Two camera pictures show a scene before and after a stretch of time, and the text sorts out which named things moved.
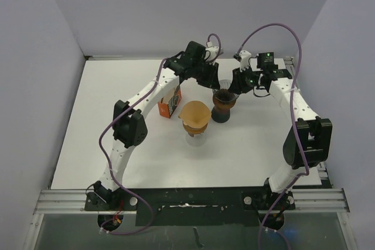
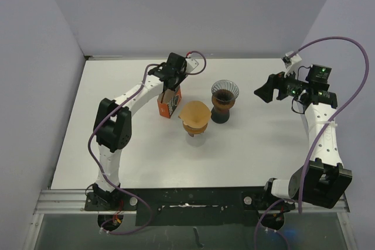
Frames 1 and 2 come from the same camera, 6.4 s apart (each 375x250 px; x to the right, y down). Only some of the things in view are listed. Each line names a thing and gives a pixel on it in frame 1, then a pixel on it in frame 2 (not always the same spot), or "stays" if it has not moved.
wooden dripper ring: (223, 105) stays
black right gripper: (237, 86) → (275, 81)
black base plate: (192, 206) stays
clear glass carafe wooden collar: (198, 139) stays
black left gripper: (211, 80) → (182, 76)
